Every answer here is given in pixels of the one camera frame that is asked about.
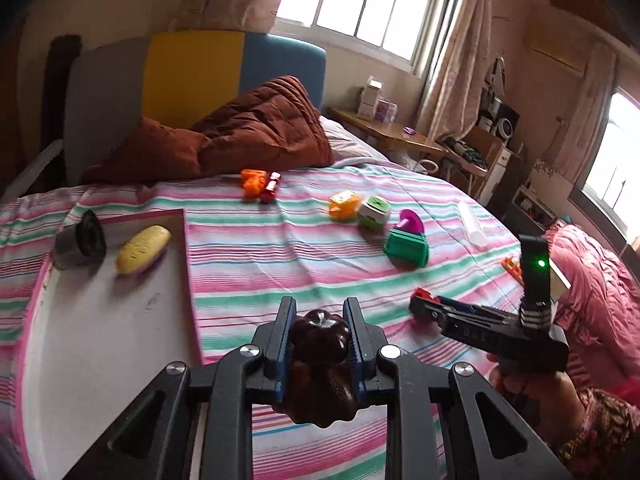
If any striped bed sheet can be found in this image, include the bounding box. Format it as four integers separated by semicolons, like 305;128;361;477
0;114;532;480

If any dark brown peg disc toy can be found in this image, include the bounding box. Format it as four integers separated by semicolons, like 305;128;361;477
272;309;359;428

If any rust brown quilt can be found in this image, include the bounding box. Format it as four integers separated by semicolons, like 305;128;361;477
81;75;334;185

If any orange plastic block toy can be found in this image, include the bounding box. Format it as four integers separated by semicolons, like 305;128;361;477
241;169;269;200

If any white green round case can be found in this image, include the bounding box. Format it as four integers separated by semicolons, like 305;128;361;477
357;195;392;230

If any small white paper box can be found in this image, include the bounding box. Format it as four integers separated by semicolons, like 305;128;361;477
549;260;570;304

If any orange yellow plastic case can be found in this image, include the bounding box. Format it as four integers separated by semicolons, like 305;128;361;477
328;190;362;221

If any green flanged plastic tube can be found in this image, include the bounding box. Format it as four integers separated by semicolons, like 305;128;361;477
383;229;428;268

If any magenta funnel toy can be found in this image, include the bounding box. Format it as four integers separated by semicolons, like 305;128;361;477
394;209;424;235

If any purple small box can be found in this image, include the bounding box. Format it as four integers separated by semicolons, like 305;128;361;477
374;98;397;124

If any pink ruffled pillow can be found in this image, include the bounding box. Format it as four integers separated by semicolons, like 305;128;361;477
544;220;639;399

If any beige curtain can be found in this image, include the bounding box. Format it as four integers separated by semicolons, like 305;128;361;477
416;0;492;141

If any red puzzle piece toy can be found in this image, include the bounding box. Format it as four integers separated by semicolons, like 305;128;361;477
412;287;440;304

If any patterned sleeve forearm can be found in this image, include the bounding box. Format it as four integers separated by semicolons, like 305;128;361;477
554;388;640;479

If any orange comb rack toy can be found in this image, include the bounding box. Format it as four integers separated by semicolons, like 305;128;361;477
501;257;524;285

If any pink rimmed white tray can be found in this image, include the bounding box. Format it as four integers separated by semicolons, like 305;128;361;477
13;209;201;479

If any black cylinder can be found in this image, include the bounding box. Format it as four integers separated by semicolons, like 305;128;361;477
52;210;106;270

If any white carton box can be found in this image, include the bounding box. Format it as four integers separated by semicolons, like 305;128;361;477
357;76;383;119

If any wooden side table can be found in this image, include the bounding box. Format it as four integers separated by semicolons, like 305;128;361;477
326;107;447;160

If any person's right hand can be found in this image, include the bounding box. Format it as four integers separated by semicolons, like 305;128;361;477
486;353;587;448

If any yellow perforated oval toy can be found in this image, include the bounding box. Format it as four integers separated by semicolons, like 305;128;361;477
115;224;171;276

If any grey yellow blue headboard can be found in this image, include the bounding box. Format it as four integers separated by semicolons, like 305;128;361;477
63;30;326;185

